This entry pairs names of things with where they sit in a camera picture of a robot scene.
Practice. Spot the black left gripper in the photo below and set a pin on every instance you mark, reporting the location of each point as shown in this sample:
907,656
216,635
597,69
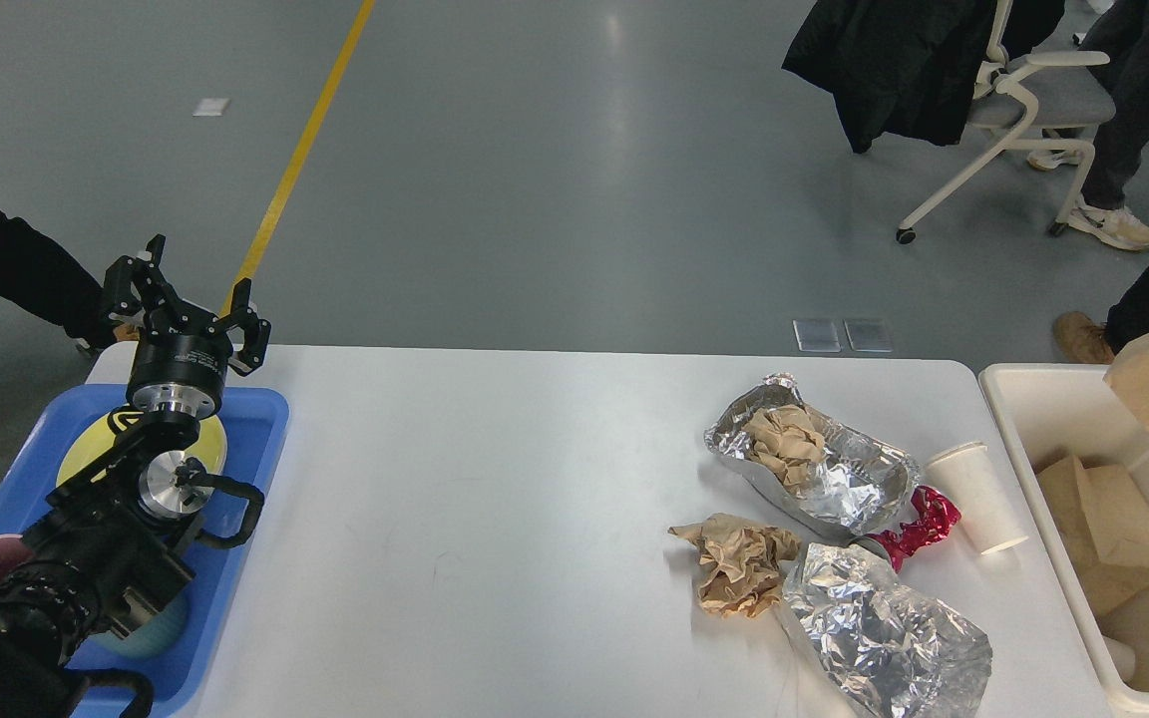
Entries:
172,371

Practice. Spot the yellow plate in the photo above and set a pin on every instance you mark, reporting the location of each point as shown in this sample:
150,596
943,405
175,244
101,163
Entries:
210,447

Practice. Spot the green grey mug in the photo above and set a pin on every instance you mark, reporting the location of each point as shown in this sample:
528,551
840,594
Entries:
151,639

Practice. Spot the paper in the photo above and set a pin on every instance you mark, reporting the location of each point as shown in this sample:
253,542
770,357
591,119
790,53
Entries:
785,441

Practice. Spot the aluminium foil sheet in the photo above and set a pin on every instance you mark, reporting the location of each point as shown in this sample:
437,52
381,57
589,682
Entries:
890,650
861,488

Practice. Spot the white paper cup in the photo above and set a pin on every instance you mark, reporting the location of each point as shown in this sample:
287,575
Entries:
966,474

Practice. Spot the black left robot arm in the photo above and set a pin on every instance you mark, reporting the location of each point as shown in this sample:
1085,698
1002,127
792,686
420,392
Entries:
109,553

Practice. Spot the person in black clothes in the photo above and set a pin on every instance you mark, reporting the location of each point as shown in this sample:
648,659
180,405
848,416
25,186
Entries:
43,278

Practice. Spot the crumpled brown paper ball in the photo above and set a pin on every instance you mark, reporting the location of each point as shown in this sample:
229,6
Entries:
740,563

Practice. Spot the black jacket on chair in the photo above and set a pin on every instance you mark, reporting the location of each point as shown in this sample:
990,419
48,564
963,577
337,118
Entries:
905,68

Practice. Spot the red foil wrapper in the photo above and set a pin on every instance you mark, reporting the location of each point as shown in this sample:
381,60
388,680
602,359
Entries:
937,515

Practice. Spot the white office chair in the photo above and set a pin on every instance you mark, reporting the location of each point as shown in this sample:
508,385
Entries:
1015,99

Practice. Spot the tan boot right side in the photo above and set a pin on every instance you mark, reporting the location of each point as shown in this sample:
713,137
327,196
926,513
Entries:
1080,340

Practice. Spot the white plastic bin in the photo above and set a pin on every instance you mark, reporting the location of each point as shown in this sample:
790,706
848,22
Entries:
1045,412

